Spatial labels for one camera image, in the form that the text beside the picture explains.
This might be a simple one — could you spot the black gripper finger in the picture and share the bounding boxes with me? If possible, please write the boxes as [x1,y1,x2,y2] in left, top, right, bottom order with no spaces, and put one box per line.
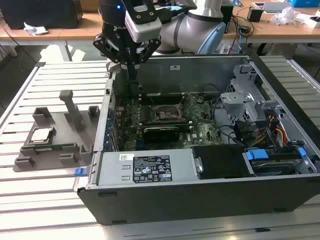
[132,37,162,85]
[92,32,133,85]

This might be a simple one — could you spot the silver-topped CPU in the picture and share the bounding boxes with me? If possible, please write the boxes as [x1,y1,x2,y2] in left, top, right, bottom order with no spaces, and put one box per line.
[27,126,56,145]

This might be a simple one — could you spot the CPU socket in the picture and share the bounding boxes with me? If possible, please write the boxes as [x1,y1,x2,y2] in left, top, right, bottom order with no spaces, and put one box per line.
[154,103,182,123]

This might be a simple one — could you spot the brown cardboard box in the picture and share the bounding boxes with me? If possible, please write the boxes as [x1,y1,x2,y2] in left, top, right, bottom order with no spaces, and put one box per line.
[82,0,100,13]

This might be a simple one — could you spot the long wooden desk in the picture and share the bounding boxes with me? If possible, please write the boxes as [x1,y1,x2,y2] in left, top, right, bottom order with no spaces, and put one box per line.
[0,0,320,47]

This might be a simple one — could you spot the black RAM slot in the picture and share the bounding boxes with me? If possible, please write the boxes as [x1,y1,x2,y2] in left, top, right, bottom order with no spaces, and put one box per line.
[174,123,193,133]
[141,97,182,105]
[146,92,185,99]
[141,119,192,127]

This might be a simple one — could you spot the large black box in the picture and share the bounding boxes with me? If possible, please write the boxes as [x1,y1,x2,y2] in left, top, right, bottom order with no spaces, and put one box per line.
[0,0,84,30]

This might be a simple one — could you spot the crumpled white paper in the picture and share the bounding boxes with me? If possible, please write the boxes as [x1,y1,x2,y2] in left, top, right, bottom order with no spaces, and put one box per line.
[23,21,48,36]

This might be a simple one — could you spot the black speaker box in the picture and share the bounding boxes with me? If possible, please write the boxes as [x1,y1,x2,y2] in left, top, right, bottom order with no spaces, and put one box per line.
[222,4,235,35]

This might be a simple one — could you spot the black graphics card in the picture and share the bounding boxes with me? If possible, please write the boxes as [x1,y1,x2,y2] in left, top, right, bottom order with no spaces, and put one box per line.
[142,124,181,144]

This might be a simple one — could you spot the grey parts rack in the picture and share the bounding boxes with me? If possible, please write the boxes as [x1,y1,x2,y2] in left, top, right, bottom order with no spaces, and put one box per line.
[13,89,101,173]

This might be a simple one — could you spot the green motherboard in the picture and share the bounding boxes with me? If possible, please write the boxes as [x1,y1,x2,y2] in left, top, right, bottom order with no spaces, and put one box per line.
[113,92,226,152]

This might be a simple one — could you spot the grey metal drive cage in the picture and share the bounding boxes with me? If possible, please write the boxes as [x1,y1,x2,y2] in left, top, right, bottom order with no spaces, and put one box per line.
[219,63,286,126]

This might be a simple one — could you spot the small black open box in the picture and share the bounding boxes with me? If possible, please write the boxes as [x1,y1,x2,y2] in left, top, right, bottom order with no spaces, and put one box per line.
[247,7,263,23]

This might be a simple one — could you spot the green RAM stick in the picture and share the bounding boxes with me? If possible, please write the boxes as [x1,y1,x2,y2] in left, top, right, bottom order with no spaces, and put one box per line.
[33,142,76,152]

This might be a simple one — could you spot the grey power supply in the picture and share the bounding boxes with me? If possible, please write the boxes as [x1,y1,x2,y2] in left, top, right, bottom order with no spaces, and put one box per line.
[86,148,201,187]

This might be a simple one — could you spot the black plastic shroud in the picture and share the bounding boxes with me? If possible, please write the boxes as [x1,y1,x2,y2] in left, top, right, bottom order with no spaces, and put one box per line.
[192,144,253,180]

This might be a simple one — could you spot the flat white box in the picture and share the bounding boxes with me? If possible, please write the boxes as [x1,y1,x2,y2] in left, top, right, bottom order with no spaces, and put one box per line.
[252,1,293,13]

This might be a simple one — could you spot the crumpled clear plastic bag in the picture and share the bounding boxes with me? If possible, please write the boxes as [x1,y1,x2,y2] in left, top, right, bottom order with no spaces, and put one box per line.
[271,6,305,26]

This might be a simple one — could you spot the open black PC case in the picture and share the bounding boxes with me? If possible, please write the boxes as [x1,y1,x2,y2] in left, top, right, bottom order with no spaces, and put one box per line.
[72,53,320,226]

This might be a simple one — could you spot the blue box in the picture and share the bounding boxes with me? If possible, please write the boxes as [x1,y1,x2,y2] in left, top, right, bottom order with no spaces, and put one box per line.
[292,0,320,8]

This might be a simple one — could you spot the hard disk in blue carrier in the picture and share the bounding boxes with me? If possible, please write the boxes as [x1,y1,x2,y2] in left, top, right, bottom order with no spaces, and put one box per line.
[243,147,308,177]

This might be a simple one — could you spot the white box with black inlay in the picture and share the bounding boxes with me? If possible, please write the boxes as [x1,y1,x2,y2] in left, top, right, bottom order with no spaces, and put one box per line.
[307,14,320,28]

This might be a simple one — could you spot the grey case latch handle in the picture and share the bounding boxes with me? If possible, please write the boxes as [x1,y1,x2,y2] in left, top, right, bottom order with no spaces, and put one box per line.
[106,59,125,74]

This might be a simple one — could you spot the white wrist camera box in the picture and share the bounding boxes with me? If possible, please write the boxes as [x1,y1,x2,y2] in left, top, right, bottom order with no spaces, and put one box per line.
[124,4,163,43]

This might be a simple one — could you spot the orange wire bundle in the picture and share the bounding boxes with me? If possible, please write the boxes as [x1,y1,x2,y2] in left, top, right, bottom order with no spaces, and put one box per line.
[252,128,270,148]

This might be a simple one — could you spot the yellow and red wire bundle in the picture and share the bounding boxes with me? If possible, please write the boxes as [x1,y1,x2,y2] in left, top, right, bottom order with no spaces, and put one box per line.
[273,117,288,148]

